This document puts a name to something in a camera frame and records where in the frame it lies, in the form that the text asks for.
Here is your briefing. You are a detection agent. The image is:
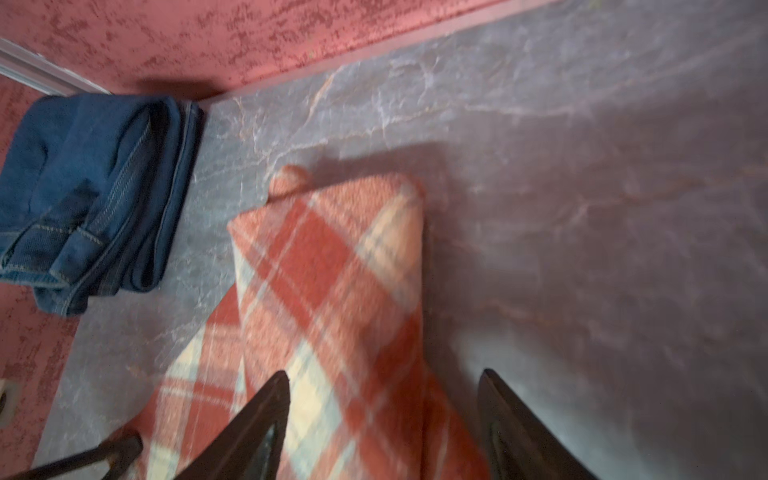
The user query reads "denim skirt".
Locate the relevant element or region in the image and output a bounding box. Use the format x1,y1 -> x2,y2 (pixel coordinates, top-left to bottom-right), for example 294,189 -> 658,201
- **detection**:
1,93 -> 204,317

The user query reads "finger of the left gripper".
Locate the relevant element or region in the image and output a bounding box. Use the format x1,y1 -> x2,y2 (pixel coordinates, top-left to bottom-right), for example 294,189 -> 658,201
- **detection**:
6,434 -> 143,480

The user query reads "left aluminium corner post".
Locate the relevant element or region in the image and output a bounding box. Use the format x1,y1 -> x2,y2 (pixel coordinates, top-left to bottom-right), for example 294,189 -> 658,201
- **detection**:
1,39 -> 109,96

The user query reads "red cloth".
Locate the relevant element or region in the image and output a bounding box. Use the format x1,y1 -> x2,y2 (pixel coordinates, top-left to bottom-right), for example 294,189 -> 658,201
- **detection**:
127,165 -> 489,479

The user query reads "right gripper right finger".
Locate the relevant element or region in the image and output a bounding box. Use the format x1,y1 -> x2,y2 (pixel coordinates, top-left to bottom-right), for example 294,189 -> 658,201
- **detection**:
477,369 -> 596,480

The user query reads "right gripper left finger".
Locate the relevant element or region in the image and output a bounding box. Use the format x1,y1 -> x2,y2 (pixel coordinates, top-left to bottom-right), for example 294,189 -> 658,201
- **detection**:
176,371 -> 290,480

